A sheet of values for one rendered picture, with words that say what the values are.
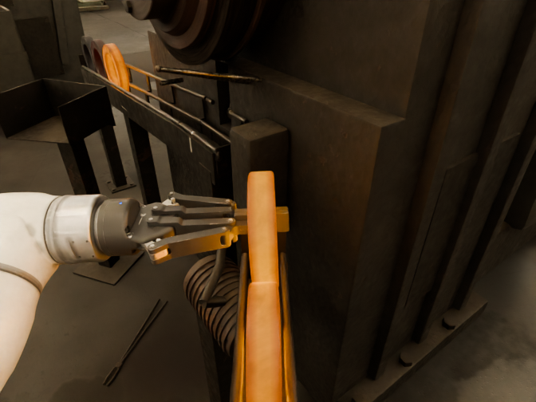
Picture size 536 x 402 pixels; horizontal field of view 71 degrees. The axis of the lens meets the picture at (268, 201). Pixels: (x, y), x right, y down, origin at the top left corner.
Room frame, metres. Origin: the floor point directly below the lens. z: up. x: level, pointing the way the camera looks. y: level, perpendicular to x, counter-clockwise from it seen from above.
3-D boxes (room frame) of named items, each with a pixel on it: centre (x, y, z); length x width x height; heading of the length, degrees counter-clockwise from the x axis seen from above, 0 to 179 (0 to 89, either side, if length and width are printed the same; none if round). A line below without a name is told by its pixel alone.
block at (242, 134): (0.70, 0.01, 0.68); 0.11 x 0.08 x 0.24; 126
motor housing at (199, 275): (0.53, 0.08, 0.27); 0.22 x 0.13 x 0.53; 36
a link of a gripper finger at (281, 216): (0.39, 0.01, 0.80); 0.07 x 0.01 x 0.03; 91
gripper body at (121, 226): (0.39, 0.16, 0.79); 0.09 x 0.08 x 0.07; 91
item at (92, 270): (1.16, 0.68, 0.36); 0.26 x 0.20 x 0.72; 71
